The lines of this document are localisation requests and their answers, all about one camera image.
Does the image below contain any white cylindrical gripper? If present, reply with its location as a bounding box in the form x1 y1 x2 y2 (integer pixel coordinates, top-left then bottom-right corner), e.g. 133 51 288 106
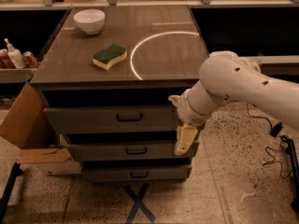
168 89 215 156

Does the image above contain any grey top drawer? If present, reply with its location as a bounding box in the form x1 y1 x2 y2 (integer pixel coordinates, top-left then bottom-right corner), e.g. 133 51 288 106
44 105 182 134

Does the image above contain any grey drawer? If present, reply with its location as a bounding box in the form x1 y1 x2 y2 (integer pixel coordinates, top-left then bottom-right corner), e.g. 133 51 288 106
66 141 178 161
44 105 182 134
82 164 192 183

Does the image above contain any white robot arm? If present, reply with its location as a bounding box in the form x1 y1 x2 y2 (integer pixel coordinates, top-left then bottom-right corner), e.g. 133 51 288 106
168 51 299 156

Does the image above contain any grey middle drawer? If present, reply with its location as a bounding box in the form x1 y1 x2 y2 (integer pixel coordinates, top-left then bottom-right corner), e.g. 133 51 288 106
66 141 178 161

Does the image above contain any grey bottom drawer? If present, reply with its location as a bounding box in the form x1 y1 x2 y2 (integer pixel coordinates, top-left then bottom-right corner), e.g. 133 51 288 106
82 164 192 183

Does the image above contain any grey drawer cabinet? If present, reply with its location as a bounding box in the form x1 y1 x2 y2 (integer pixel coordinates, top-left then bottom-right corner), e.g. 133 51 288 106
31 6 207 173

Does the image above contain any green yellow sponge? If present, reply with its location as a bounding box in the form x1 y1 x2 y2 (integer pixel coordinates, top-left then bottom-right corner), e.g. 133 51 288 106
93 44 127 71

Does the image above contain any white ceramic bowl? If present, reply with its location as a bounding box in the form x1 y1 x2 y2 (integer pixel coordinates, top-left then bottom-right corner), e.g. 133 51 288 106
74 9 106 35

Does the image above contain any black stand leg right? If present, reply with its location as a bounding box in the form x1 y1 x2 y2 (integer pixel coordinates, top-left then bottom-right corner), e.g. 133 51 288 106
281 135 299 213

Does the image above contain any black stand leg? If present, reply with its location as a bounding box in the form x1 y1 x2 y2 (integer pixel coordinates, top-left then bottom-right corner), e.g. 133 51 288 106
281 135 299 213
0 162 22 224

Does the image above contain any brown cardboard box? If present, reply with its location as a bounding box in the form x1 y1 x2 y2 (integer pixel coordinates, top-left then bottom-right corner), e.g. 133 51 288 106
0 83 81 175

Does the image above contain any red soda can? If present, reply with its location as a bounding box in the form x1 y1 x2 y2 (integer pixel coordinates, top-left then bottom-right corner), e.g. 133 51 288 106
23 51 39 68

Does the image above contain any white pump bottle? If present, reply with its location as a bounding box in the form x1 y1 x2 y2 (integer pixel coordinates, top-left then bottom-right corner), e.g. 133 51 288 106
5 38 26 69

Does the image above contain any red can at edge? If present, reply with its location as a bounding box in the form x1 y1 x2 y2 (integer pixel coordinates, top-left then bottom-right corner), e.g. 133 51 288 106
0 49 14 69

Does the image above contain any black stand leg left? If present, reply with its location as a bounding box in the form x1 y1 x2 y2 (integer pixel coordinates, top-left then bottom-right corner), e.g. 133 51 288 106
0 162 22 224

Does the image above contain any black power adapter cable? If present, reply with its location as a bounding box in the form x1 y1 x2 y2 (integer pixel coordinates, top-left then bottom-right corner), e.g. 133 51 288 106
246 103 293 179

